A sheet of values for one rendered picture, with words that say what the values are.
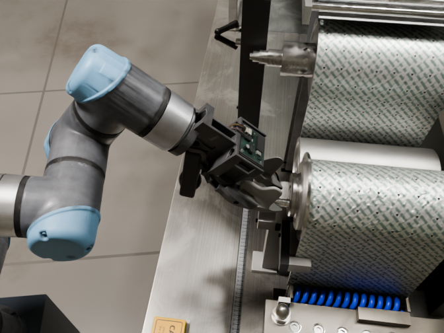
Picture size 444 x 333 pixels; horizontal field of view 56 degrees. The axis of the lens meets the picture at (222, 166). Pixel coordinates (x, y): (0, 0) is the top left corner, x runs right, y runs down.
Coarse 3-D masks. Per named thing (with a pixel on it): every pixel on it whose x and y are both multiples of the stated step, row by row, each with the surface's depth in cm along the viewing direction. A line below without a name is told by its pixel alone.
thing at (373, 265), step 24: (312, 264) 76; (336, 264) 75; (360, 264) 74; (384, 264) 73; (408, 264) 72; (432, 264) 71; (336, 288) 83; (360, 288) 82; (384, 288) 80; (408, 288) 79
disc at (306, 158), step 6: (306, 156) 69; (306, 162) 68; (306, 192) 65; (306, 198) 64; (306, 204) 63; (306, 210) 63; (306, 216) 64; (306, 222) 64; (300, 228) 68; (300, 234) 67
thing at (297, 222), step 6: (300, 168) 71; (306, 168) 67; (306, 174) 66; (306, 180) 65; (306, 186) 65; (300, 204) 66; (300, 210) 65; (300, 216) 66; (294, 222) 72; (300, 222) 66
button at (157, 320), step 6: (156, 318) 90; (162, 318) 90; (168, 318) 90; (174, 318) 90; (156, 324) 89; (162, 324) 89; (168, 324) 89; (174, 324) 89; (180, 324) 89; (186, 324) 91; (156, 330) 89; (162, 330) 89; (168, 330) 89; (174, 330) 89; (180, 330) 89
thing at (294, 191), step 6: (294, 174) 69; (300, 174) 69; (294, 180) 68; (300, 180) 68; (288, 186) 74; (294, 186) 67; (300, 186) 67; (288, 192) 73; (294, 192) 67; (300, 192) 67; (288, 198) 72; (294, 198) 67; (300, 198) 67; (294, 204) 67; (288, 210) 70; (294, 210) 68; (288, 216) 70; (294, 216) 69
